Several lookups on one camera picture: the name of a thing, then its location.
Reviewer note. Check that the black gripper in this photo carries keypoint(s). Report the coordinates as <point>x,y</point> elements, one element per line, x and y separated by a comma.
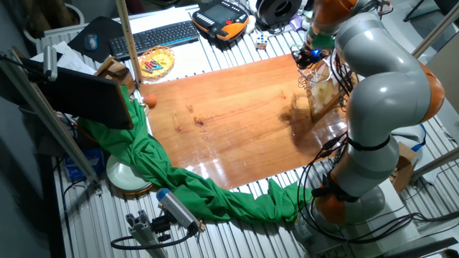
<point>312,54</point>

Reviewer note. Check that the small orange toy basketball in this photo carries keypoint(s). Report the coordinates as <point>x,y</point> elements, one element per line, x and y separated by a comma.
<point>150,100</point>

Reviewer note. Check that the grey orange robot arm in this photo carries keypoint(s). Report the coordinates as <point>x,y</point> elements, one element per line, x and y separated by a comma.
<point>391,96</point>

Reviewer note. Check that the yellow wicker basket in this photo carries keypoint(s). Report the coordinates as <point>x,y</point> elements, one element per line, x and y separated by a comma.
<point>165,53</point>

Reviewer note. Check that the small purple packet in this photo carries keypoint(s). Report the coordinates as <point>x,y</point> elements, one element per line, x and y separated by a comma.
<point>295,22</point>

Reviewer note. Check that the rubik's cube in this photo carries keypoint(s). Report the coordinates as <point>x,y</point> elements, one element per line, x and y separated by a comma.
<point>261,42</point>

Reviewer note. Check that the black filament spool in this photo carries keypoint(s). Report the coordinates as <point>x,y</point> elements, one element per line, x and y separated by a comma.
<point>276,10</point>

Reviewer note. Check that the white plastic object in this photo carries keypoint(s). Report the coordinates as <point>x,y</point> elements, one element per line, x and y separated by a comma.
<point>250,23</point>

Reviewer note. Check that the orange black teach pendant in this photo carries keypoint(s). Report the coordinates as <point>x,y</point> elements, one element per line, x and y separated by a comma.
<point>218,16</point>

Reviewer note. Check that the large white paper sheet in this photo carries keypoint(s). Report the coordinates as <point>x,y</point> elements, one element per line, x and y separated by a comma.
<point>186,57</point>

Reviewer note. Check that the glossy wooden board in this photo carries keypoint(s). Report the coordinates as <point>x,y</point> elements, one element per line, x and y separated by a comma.
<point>215,143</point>

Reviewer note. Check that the beige flat board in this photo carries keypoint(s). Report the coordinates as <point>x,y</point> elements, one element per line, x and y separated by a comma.
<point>444,68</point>

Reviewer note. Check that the blue clothespin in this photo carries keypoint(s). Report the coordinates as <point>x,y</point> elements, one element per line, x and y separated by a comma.
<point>157,66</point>

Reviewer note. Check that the brown cardboard box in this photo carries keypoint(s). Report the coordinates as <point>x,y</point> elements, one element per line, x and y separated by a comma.
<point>403,168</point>

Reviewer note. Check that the black computer keyboard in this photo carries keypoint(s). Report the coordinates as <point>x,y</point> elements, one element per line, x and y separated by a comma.
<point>154,37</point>

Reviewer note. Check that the red clothespin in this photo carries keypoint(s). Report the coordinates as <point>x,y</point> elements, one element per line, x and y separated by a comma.
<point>150,65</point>

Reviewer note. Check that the wooden pole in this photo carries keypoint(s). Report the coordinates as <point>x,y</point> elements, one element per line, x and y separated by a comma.
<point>127,36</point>

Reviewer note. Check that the green cloth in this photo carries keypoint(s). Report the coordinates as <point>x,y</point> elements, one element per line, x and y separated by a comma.
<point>143,150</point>

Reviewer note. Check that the small wooden box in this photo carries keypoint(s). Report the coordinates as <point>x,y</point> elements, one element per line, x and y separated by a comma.
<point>114,71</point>

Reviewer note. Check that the black mouse pad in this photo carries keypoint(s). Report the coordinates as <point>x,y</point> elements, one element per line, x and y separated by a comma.
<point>105,28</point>

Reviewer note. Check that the white round plate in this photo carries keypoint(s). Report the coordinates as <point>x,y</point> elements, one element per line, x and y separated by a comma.
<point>123,175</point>

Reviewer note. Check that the blue computer mouse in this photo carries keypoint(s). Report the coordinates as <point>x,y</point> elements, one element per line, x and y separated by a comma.
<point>90,42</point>

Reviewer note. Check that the black flat monitor panel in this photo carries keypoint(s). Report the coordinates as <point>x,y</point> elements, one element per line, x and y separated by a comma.
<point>82,96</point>

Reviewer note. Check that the short aluminium profile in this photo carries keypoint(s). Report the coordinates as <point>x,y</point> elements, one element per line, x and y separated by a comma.
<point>141,229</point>

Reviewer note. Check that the loose white papers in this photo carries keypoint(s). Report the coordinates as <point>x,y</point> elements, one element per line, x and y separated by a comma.
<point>68,57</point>

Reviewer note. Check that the blue box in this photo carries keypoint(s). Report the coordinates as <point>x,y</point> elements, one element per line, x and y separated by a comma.
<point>86,161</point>

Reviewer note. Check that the white radiator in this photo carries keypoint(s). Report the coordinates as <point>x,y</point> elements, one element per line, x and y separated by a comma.
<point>54,37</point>

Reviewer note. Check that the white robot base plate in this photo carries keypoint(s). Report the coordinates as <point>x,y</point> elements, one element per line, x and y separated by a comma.
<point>394,208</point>

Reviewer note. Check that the silver camera with blue end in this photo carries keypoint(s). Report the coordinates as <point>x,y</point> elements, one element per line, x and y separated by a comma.
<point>177,209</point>

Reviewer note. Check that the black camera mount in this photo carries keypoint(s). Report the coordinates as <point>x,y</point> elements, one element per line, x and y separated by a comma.
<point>161,225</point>

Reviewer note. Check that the plain silver depth camera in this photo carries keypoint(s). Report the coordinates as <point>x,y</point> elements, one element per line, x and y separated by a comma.
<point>50,62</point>

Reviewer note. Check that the long diagonal aluminium frame bar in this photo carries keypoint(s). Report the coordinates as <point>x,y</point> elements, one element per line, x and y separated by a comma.
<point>54,125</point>

